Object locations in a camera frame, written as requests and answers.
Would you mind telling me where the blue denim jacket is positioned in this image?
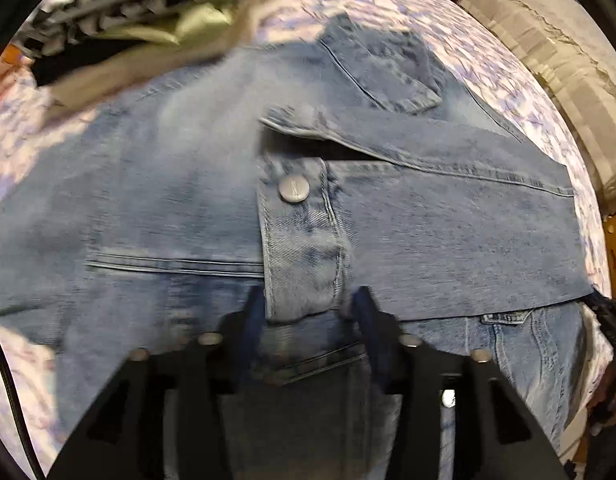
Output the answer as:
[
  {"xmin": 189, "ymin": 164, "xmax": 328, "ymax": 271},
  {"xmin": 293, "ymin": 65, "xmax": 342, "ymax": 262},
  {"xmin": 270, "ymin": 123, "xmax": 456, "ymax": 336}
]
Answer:
[{"xmin": 0, "ymin": 15, "xmax": 591, "ymax": 479}]

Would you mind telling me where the beige folded garment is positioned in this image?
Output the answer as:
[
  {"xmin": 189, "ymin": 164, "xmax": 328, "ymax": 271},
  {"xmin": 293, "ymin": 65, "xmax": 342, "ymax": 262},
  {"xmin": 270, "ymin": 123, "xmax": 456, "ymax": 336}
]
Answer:
[{"xmin": 43, "ymin": 0, "xmax": 265, "ymax": 122}]

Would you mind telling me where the beige ruffled cloth cover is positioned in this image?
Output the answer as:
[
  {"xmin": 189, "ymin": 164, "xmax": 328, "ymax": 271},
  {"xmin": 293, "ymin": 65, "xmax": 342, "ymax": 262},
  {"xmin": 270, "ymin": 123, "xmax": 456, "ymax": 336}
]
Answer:
[{"xmin": 460, "ymin": 0, "xmax": 616, "ymax": 214}]

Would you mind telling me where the purple cat print bed blanket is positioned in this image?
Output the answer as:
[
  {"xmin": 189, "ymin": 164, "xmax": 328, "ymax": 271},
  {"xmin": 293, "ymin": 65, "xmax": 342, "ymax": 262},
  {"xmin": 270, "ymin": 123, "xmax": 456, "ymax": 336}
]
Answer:
[{"xmin": 0, "ymin": 0, "xmax": 611, "ymax": 470}]

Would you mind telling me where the light green folded garment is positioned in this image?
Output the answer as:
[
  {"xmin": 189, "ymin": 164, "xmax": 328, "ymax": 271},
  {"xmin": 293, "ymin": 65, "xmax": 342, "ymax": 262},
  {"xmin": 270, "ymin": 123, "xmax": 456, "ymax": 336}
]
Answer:
[{"xmin": 95, "ymin": 1, "xmax": 237, "ymax": 46}]

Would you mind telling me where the black cable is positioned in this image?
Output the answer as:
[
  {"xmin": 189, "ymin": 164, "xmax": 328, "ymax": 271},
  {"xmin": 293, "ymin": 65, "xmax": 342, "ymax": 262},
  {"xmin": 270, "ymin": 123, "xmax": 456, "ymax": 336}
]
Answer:
[{"xmin": 0, "ymin": 320, "xmax": 47, "ymax": 480}]

